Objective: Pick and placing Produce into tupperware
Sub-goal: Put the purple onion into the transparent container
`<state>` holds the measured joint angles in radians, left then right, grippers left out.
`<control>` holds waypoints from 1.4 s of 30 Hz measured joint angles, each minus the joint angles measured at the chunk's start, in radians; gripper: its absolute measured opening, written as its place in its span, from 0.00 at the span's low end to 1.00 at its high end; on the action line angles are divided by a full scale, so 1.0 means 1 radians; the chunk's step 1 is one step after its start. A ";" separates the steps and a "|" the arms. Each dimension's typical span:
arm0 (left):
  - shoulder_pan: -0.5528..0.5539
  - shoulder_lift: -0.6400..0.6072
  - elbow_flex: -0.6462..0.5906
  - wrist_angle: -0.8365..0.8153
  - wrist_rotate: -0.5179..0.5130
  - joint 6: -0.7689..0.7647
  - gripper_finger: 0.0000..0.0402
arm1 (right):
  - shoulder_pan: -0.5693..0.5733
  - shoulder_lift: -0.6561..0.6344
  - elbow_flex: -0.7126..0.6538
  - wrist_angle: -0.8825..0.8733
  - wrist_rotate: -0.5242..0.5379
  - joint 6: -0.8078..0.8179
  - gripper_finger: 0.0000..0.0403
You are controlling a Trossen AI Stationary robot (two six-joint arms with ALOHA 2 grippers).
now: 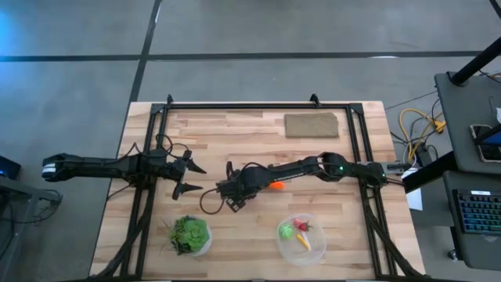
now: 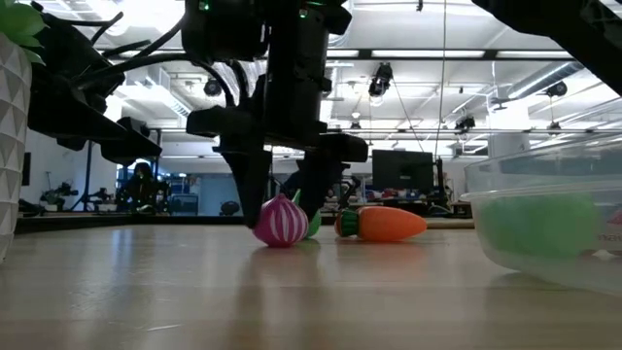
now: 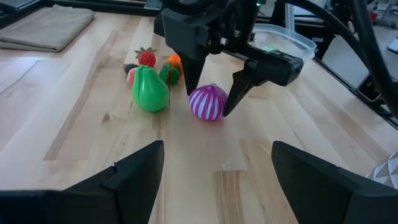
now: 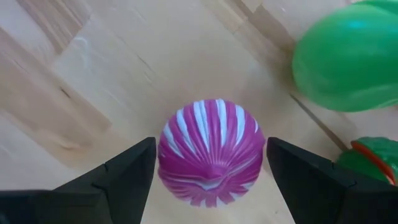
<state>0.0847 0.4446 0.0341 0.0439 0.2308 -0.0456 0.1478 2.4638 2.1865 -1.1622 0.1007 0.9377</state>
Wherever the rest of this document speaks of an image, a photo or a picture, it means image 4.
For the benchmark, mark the purple white striped toy onion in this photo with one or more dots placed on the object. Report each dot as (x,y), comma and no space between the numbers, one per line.
(211,155)

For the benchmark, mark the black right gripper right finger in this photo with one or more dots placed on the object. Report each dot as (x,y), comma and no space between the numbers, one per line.
(326,199)

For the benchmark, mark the green toy vegetable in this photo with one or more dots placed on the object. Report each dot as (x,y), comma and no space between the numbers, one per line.
(357,161)

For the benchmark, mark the lime green toy ball fruit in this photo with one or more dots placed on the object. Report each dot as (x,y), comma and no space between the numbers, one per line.
(348,59)

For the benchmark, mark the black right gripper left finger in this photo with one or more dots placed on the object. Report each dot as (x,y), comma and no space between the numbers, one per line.
(93,199)

